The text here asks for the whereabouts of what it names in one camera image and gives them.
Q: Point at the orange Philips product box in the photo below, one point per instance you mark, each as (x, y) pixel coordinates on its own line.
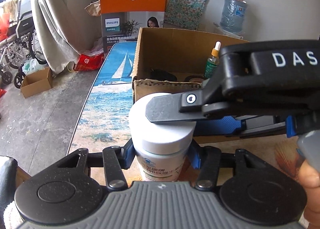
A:
(122, 19)

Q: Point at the brown cardboard box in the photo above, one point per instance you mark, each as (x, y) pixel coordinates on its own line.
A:
(178, 51)

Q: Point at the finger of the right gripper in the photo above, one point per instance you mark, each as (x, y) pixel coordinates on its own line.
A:
(178, 107)
(246, 126)

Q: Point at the folded wheelchair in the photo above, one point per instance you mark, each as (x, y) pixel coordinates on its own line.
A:
(21, 52)

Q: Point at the blue water jug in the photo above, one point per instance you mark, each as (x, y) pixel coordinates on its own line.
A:
(233, 15)

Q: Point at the person's right hand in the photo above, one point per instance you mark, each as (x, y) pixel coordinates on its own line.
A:
(309, 179)

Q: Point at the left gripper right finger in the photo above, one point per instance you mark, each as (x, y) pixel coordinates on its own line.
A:
(207, 160)

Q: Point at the round tape roll in box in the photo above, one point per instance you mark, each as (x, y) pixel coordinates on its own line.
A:
(194, 79)

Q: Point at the black round item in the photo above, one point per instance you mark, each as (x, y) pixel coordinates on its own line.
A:
(162, 75)

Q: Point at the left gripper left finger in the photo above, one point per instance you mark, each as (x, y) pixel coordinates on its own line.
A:
(115, 159)

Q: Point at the small cardboard box on floor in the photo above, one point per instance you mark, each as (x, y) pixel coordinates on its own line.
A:
(37, 82)

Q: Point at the green dropper bottle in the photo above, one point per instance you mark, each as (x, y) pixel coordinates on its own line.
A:
(213, 61)

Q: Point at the white supplement jar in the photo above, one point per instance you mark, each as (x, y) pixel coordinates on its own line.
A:
(161, 149)

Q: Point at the red bag on floor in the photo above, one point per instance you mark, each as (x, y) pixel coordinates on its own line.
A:
(89, 63)

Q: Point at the beige curtain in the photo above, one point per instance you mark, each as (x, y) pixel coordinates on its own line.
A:
(64, 29)

